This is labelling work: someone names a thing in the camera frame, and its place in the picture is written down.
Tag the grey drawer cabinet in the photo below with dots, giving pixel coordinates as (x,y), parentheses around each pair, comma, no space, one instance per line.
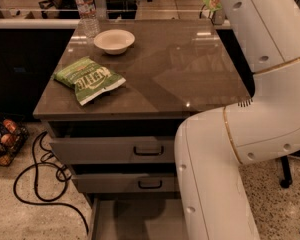
(175,69)

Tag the white bowl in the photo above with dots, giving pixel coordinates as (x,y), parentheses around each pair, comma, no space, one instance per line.
(115,41)

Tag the metal railing post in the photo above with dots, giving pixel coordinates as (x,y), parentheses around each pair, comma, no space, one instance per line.
(101,9)
(218,17)

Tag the bottom grey drawer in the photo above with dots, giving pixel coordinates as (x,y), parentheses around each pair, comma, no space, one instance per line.
(149,216)

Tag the metal railing post left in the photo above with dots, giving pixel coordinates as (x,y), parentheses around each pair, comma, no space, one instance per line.
(101,9)

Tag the green kettle chip bag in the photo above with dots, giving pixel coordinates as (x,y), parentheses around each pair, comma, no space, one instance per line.
(88,79)

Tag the black rolling stand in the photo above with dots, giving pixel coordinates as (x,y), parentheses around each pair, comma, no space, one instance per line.
(287,176)

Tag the black wire basket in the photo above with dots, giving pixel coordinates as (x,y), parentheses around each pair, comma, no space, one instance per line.
(13,135)

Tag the middle grey drawer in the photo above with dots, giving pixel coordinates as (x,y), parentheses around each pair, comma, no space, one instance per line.
(125,178)

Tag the top grey drawer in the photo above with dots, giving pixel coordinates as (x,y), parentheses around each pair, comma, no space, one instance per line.
(116,141)

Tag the grey drawer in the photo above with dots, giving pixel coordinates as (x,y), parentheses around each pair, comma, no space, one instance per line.
(149,216)
(125,178)
(116,141)

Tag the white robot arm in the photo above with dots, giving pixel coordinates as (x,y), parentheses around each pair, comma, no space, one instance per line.
(210,146)

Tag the clear plastic water bottle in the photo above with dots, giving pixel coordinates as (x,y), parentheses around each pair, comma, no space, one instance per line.
(88,17)

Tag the metal railing post right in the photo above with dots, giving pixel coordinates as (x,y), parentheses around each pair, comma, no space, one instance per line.
(218,17)

